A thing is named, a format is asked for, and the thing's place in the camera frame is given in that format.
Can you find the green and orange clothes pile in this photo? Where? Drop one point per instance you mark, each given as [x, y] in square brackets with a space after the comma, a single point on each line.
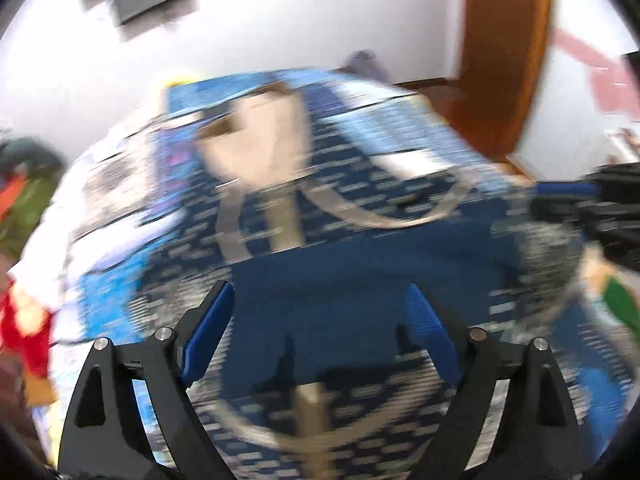
[30, 172]

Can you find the navy patterned hooded garment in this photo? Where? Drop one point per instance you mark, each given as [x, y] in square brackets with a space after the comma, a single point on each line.
[321, 204]

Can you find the grey pillow behind bed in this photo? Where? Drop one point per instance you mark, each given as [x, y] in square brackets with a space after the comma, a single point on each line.
[364, 63]

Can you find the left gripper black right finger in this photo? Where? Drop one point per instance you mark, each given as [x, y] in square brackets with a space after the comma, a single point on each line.
[538, 434]

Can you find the blue patchwork bedspread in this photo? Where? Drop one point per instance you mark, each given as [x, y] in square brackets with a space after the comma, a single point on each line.
[115, 221]

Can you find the wooden door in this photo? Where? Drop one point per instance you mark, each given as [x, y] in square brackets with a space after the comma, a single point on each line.
[503, 48]

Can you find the white sheet at bed edge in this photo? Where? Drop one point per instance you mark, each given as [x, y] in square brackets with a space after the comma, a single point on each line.
[39, 272]

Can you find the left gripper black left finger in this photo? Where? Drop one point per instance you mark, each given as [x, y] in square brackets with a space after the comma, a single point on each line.
[103, 436]

